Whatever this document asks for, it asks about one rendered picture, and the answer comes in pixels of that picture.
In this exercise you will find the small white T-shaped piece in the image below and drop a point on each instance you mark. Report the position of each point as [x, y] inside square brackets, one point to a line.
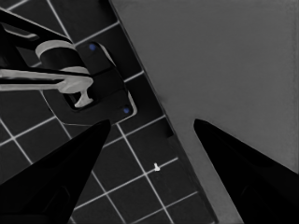
[157, 168]

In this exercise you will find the dark robot body with pale bars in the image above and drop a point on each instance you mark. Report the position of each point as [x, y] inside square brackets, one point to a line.
[106, 84]

